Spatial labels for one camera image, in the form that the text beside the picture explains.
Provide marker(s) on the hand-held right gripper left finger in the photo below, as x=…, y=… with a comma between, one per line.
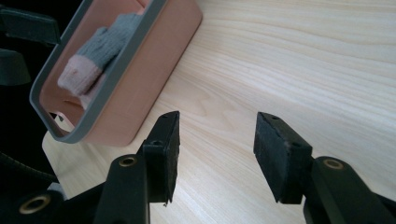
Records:
x=163, y=161

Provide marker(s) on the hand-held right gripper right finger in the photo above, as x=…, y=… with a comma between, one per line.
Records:
x=280, y=158

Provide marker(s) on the grey fingerless glove marked cuff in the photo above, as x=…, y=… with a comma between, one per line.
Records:
x=102, y=49

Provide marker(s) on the grey fingerless glove pink cuff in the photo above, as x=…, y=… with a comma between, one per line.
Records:
x=93, y=91

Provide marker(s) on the dark stitched cloth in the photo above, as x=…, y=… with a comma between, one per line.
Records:
x=18, y=172

